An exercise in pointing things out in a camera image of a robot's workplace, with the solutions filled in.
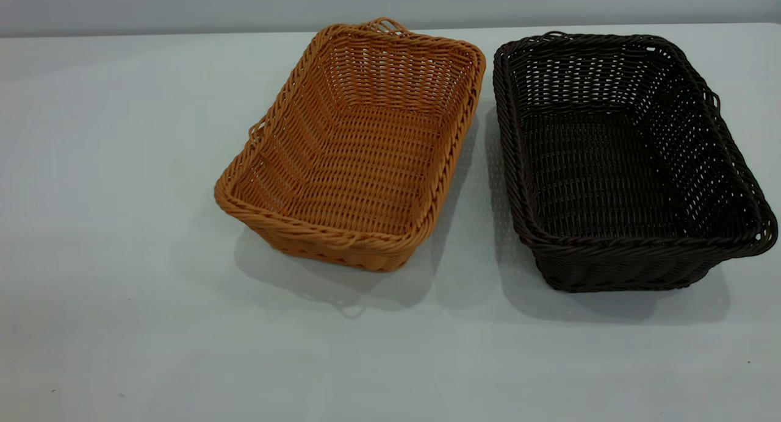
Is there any orange-brown woven basket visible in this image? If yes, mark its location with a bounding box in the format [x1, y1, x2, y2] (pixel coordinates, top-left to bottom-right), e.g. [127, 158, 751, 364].
[214, 17, 487, 273]

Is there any dark brown woven basket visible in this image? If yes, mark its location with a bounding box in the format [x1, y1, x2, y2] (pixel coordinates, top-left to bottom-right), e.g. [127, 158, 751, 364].
[493, 30, 779, 293]

